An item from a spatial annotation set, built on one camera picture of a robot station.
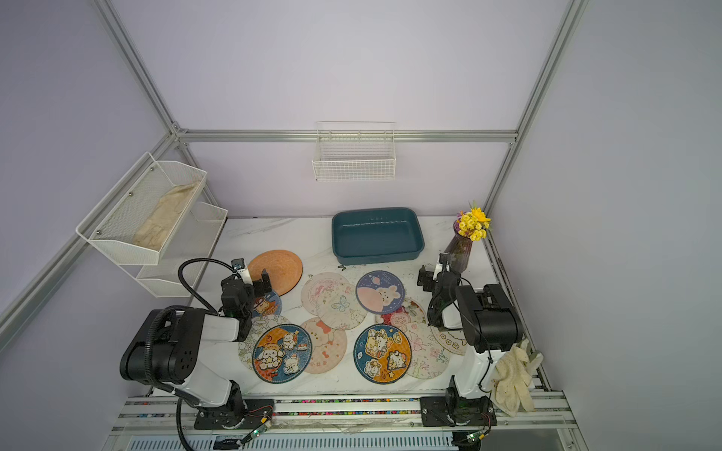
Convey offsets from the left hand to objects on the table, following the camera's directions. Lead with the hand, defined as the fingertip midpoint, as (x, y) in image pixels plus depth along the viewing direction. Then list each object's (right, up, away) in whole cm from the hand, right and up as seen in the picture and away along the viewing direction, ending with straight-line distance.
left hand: (251, 275), depth 94 cm
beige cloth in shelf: (-20, +17, -16) cm, 30 cm away
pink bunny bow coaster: (+28, -21, -8) cm, 36 cm away
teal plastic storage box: (+39, +14, +17) cm, 45 cm away
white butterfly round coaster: (+30, -11, -1) cm, 32 cm away
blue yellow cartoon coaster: (+45, -23, -10) cm, 51 cm away
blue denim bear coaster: (+6, -10, +1) cm, 12 cm away
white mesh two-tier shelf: (-9, +4, -25) cm, 26 cm away
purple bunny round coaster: (+44, -7, +4) cm, 45 cm away
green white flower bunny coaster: (+5, -15, -4) cm, 16 cm away
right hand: (+63, +3, +4) cm, 63 cm away
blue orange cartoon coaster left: (+14, -23, -10) cm, 29 cm away
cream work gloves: (+81, -27, -17) cm, 87 cm away
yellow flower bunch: (+73, +17, -10) cm, 75 cm away
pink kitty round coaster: (+21, -5, +5) cm, 22 cm away
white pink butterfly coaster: (+59, -24, -10) cm, 64 cm away
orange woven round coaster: (+8, +1, +10) cm, 13 cm away
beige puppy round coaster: (+67, -20, -7) cm, 71 cm away
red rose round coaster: (+55, -13, -1) cm, 56 cm away
